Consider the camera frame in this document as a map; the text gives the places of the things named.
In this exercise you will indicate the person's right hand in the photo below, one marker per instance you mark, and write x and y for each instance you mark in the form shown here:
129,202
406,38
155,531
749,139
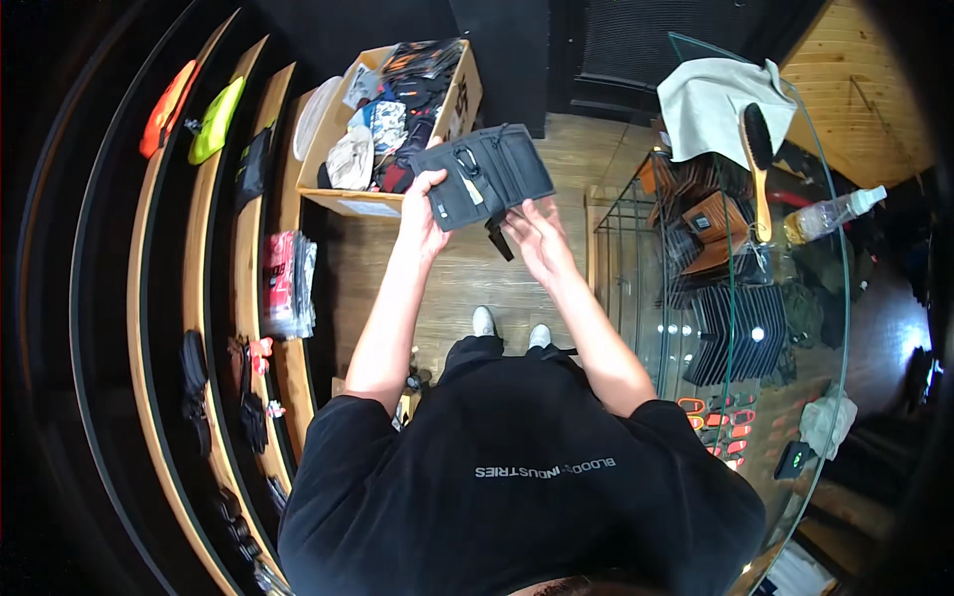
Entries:
548,249

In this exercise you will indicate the person's left hand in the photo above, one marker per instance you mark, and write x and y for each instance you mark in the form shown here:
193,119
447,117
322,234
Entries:
419,216

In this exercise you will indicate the cardboard box of packed goods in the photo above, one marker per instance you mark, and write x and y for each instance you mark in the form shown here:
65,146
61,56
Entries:
387,126

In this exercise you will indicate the person's legs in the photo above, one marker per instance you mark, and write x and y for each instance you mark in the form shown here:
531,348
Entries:
477,350

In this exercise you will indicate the stack of red white packets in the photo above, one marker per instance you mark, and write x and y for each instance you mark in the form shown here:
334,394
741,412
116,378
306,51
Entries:
287,283

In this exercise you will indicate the wooden wallet display stands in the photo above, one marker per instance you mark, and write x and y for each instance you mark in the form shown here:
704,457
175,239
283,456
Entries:
708,223

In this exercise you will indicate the black pouch with yellow tag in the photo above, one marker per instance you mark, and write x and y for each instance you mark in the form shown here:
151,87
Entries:
255,168

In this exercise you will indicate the row of black wallets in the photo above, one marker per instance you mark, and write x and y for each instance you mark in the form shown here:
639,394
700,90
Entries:
738,331

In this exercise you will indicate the grey cloth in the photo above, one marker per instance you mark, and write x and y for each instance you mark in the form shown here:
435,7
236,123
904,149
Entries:
708,104

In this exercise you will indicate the neon yellow pouch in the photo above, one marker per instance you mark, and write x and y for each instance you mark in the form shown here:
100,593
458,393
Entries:
216,123

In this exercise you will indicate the row of orange carabiners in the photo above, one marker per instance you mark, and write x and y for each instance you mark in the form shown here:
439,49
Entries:
719,428

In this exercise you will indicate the black bags with red tags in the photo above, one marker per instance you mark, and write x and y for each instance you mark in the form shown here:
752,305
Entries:
252,402

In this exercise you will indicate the person's body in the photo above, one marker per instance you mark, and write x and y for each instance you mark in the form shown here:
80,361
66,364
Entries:
514,506

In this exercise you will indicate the orange pouch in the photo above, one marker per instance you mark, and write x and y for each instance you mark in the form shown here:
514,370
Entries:
168,112

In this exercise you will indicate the glass display counter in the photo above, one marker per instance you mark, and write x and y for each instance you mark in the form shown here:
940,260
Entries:
812,335

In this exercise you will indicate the clear plastic spray bottle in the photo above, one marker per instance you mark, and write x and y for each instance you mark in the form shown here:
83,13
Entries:
827,214

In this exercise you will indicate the black card reader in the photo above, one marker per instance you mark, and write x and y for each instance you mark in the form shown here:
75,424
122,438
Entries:
793,460

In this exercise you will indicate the crumpled pale cloth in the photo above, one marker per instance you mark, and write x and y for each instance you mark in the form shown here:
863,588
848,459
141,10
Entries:
827,424

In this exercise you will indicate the wooden wall shelf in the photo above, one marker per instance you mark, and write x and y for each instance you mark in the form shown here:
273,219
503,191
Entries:
223,298

